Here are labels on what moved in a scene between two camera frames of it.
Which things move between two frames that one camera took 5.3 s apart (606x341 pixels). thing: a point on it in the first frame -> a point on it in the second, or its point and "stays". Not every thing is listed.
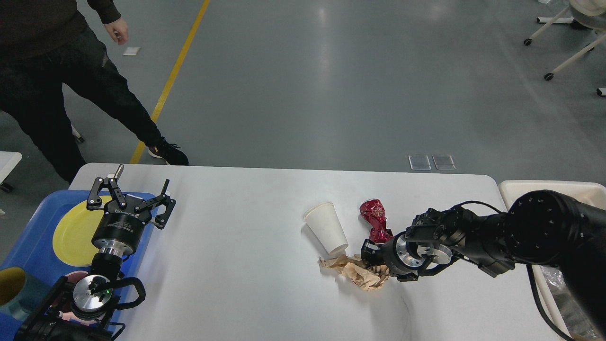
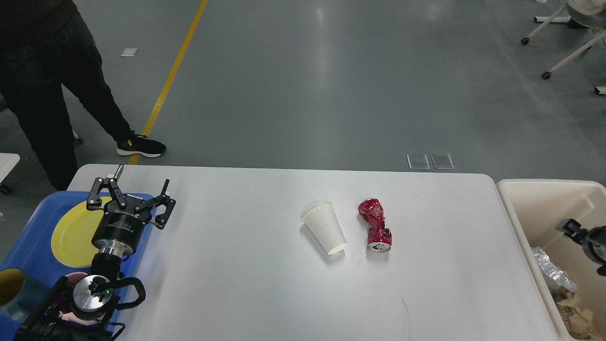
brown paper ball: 367,277 -> 578,320
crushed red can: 373,210 stays
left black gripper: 120,230 stays
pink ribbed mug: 73,276 stays
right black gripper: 401,264 -> 594,242
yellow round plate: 74,230 stays
